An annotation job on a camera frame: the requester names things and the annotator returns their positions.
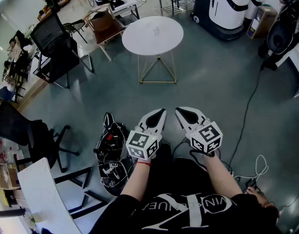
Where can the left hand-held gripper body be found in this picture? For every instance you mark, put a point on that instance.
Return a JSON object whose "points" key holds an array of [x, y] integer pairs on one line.
{"points": [[142, 144]]}

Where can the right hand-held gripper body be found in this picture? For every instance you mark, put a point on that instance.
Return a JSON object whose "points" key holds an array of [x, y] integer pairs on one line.
{"points": [[206, 138]]}

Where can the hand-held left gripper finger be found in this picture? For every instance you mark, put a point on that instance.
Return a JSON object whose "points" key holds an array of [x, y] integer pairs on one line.
{"points": [[149, 114], [163, 123]]}

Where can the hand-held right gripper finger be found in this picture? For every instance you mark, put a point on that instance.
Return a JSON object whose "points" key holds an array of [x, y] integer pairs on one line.
{"points": [[182, 121], [197, 113]]}

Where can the person's left forearm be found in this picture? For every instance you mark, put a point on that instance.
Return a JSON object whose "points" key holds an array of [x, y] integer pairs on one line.
{"points": [[136, 181]]}

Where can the person's right forearm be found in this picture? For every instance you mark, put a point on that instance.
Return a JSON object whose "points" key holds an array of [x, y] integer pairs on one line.
{"points": [[221, 177]]}

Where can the black open backpack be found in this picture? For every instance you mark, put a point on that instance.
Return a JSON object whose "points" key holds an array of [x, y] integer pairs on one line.
{"points": [[113, 142]]}

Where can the black white gear bag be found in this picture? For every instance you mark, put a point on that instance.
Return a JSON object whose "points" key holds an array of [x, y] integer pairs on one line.
{"points": [[113, 177]]}

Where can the person's black trousers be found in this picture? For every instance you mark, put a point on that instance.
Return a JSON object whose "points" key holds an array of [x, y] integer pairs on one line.
{"points": [[178, 174]]}

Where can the round white side table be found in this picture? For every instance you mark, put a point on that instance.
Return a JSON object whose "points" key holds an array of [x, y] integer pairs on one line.
{"points": [[153, 36]]}

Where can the person's black printed shirt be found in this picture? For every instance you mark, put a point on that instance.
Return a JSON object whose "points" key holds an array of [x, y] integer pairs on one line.
{"points": [[188, 213]]}

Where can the brown wooden chair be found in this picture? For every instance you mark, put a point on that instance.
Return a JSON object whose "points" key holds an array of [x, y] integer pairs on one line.
{"points": [[105, 27]]}

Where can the large white black robot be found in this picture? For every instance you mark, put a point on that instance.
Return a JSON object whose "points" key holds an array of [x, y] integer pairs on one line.
{"points": [[225, 6]]}

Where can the white rectangular table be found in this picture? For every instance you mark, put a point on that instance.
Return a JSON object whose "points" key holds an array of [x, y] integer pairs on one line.
{"points": [[125, 5]]}

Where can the white curved desk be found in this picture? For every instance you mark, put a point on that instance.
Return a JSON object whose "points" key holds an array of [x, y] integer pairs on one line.
{"points": [[42, 196]]}

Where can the dark folding chair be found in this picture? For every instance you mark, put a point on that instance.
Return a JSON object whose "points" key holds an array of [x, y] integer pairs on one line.
{"points": [[75, 28]]}

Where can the brown cardboard box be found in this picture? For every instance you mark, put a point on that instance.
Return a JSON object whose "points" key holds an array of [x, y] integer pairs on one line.
{"points": [[264, 21]]}

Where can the black mesh cantilever chair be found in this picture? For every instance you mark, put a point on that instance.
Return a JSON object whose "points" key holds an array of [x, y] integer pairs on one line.
{"points": [[54, 45]]}

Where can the black swivel office chair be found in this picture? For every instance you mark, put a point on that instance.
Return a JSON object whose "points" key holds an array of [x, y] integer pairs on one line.
{"points": [[20, 130]]}

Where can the slim white black robot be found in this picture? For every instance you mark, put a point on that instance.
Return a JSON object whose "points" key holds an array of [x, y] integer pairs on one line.
{"points": [[255, 1]]}

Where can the stack of cardboard boxes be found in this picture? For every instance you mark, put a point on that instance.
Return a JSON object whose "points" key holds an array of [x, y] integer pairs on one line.
{"points": [[5, 175]]}

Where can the yellow black equipment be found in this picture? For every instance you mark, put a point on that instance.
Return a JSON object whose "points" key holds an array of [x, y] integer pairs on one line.
{"points": [[52, 5]]}

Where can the black metal desk frame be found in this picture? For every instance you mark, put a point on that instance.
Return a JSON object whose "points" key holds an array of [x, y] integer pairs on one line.
{"points": [[86, 194]]}

